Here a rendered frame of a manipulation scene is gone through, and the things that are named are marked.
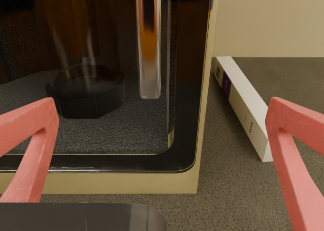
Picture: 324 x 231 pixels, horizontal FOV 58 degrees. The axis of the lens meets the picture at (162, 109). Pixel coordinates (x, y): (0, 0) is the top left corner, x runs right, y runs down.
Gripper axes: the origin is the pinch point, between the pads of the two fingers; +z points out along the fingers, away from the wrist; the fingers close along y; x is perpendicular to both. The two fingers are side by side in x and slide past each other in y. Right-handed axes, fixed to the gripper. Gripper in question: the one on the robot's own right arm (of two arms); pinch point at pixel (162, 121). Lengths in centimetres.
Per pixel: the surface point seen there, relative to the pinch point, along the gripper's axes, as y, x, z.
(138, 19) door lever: 1.4, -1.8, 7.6
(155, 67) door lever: 0.4, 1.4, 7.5
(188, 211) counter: -3.1, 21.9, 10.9
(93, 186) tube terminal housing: 8.3, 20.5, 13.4
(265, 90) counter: -20.0, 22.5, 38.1
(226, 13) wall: -15, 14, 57
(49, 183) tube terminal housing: 13.4, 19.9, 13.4
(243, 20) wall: -19, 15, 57
